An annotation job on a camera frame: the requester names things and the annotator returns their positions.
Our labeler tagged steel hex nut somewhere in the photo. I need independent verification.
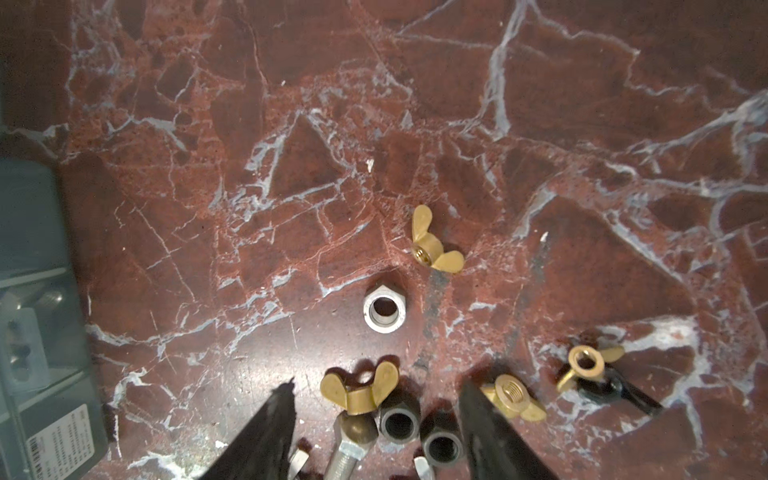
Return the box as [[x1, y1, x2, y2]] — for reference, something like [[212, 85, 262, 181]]
[[363, 285, 406, 334]]

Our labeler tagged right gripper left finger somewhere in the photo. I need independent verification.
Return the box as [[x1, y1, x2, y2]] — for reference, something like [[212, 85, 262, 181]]
[[201, 380, 296, 480]]

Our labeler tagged black wing nut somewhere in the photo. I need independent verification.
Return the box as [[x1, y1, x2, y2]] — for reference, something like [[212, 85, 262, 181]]
[[577, 367, 664, 417]]

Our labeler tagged brass wing nut right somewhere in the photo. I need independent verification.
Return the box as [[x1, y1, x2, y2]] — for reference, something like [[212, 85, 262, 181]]
[[556, 345, 625, 393]]

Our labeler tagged grey plastic organizer box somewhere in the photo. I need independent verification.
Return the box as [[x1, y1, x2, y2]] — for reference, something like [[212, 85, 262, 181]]
[[1, 158, 107, 479]]

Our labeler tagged black hex nut left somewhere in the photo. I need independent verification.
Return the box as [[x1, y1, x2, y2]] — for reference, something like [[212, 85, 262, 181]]
[[379, 393, 421, 445]]

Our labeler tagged brass wing nut left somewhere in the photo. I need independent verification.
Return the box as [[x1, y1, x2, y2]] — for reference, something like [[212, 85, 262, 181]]
[[320, 361, 400, 416]]

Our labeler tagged black hex nut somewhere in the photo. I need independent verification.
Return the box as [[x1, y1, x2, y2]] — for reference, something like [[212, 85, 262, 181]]
[[379, 393, 421, 445], [420, 411, 464, 468]]

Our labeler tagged brass wing nut far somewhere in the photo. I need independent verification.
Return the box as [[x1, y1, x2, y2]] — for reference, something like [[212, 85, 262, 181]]
[[411, 205, 465, 274]]

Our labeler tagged black hex nut right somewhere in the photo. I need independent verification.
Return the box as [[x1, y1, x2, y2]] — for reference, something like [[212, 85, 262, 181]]
[[420, 411, 464, 468]]

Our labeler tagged steel wing nut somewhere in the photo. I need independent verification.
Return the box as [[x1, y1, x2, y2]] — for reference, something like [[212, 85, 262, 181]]
[[413, 455, 436, 480]]

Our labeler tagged brass wing nut bottom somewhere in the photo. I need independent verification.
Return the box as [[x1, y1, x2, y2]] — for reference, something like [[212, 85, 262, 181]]
[[480, 374, 547, 422]]

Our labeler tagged brass wing nut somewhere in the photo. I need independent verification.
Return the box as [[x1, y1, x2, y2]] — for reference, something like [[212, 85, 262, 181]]
[[320, 361, 400, 416], [411, 205, 465, 274], [556, 345, 625, 393], [480, 374, 547, 422]]

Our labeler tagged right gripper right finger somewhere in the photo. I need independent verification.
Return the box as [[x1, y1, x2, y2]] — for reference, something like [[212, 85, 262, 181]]
[[458, 380, 557, 480]]

